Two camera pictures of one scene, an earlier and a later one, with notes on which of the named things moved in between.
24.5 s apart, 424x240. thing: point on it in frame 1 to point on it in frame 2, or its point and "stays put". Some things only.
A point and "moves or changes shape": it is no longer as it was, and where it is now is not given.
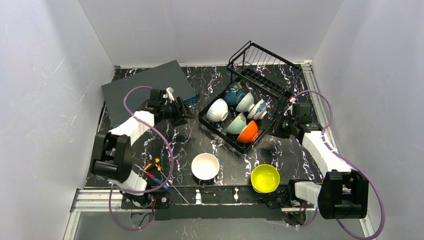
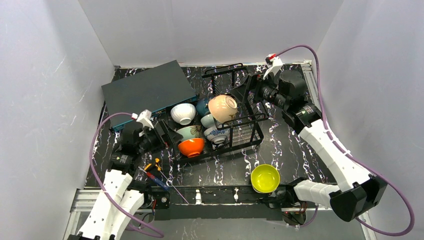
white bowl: x=205 y=166 to x=223 y=108
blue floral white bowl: x=259 y=112 to x=217 y=136
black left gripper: x=178 y=108 to x=162 y=134
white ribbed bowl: x=218 y=111 moves or changes shape
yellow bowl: x=265 y=178 stays put
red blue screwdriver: x=153 y=177 stays put
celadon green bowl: x=237 y=125 to x=186 y=133
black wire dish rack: x=259 y=85 moves or changes shape
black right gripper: x=279 y=126 to x=251 y=87
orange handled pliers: x=157 y=160 stays put
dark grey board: x=169 y=75 stays put
